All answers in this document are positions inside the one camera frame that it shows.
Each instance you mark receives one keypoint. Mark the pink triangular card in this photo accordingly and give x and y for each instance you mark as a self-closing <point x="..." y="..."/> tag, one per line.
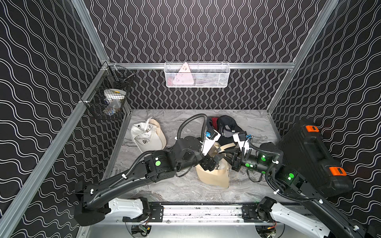
<point x="184" y="76"/>

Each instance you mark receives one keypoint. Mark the white wire wall basket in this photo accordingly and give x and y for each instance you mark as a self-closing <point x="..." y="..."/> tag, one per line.
<point x="205" y="74"/>

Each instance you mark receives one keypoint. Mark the white baseball cap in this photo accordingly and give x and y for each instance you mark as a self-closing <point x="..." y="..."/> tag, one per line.
<point x="144" y="136"/>

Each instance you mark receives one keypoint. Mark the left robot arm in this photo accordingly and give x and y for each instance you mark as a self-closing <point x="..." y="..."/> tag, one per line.
<point x="149" y="167"/>

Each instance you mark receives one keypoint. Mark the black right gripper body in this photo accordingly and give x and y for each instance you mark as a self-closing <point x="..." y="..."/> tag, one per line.
<point x="250" y="162"/>

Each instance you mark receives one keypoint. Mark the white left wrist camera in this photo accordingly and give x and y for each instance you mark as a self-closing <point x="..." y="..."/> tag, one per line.
<point x="209" y="142"/>

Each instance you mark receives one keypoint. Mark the aluminium corner frame post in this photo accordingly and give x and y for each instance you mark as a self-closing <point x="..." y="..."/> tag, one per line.
<point x="91" y="30"/>

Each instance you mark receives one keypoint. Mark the white item in black basket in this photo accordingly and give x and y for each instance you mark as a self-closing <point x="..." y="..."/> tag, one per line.
<point x="114" y="99"/>

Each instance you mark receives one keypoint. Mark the black wire mesh basket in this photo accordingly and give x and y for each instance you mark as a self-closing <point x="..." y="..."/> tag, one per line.
<point x="116" y="77"/>

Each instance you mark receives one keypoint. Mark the dark grey cap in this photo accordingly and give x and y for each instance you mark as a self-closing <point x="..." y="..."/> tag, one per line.
<point x="227" y="126"/>

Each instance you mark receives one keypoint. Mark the black plastic tool case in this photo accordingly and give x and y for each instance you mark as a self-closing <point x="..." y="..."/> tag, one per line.
<point x="305" y="152"/>

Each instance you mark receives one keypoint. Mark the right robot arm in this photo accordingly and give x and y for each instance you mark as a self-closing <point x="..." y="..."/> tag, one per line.
<point x="292" y="185"/>

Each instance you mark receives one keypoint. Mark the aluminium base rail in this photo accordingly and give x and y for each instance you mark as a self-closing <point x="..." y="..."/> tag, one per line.
<point x="205" y="214"/>

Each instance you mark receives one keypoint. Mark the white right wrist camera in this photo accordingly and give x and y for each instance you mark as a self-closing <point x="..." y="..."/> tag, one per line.
<point x="242" y="139"/>

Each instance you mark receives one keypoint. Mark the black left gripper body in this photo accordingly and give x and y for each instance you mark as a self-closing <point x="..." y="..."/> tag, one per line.
<point x="207" y="162"/>

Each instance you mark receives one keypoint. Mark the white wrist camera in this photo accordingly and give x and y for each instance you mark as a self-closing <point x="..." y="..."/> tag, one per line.
<point x="209" y="142"/>
<point x="242" y="139"/>

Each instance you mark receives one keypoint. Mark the cream baseball cap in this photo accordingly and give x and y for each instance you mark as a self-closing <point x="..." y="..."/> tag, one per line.
<point x="159" y="133"/>

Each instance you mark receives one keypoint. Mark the beige cap with black lettering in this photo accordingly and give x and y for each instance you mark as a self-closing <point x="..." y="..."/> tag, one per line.
<point x="219" y="176"/>

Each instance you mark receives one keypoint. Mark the red and black cap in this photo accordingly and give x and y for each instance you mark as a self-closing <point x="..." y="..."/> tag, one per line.
<point x="212" y="124"/>

